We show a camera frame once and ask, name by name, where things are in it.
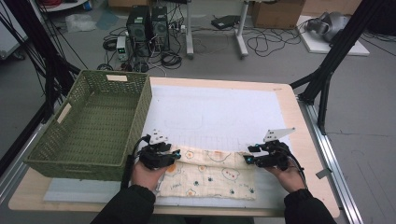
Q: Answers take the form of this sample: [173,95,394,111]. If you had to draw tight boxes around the person's right hand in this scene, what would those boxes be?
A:
[265,166,306,194]

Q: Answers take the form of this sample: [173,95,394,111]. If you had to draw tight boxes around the teal sheet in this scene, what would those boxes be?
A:
[95,9,120,31]

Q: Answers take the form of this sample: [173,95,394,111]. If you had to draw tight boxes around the large cardboard box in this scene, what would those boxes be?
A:
[250,0,306,30]

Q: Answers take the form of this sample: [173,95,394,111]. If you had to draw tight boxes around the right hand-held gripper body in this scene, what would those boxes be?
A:
[255,127,297,172]

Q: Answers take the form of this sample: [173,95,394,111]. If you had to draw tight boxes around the person's left hand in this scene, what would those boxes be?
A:
[130,160,167,191]

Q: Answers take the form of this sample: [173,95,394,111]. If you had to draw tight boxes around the white grid mat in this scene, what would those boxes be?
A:
[43,84,292,210]

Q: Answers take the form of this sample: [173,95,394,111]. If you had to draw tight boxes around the white power supply unit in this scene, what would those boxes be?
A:
[116,35,129,62]

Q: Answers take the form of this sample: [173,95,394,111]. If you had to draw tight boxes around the clear plastic bag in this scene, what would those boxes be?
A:
[64,13,98,34]

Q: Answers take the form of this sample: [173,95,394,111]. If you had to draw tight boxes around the black computer tower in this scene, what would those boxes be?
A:
[150,6,171,51]
[125,6,151,58]

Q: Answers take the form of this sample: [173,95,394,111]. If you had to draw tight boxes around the green woven basket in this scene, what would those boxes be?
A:
[22,69,153,182]

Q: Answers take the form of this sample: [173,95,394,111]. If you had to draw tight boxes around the white floor board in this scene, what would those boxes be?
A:
[297,15,371,57]

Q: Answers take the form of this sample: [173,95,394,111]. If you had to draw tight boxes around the loose black floor cables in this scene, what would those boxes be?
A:
[246,26,301,58]

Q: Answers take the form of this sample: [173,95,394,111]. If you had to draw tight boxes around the flat black device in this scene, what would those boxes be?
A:
[210,14,241,31]

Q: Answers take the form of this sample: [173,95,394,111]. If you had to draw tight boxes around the cream printed cloth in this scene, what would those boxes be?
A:
[154,145,257,201]

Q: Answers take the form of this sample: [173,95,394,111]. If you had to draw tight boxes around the grey rounded machine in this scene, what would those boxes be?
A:
[305,11,351,43]

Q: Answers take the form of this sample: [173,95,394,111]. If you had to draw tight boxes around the coiled black cables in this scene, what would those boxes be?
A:
[96,26,185,73]

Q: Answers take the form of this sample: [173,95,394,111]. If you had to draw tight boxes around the aluminium rail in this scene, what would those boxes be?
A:
[298,98,364,224]

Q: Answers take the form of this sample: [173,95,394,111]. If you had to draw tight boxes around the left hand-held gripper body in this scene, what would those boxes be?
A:
[138,129,178,171]

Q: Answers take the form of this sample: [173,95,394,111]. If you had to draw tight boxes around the black metal frame stand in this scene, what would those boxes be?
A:
[0,0,82,176]
[289,0,388,135]

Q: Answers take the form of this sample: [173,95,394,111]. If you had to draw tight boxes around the grey metal clip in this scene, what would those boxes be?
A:
[315,167,333,180]

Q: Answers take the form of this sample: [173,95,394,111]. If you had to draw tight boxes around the white desk leg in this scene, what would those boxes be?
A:
[185,0,195,60]
[234,0,249,59]

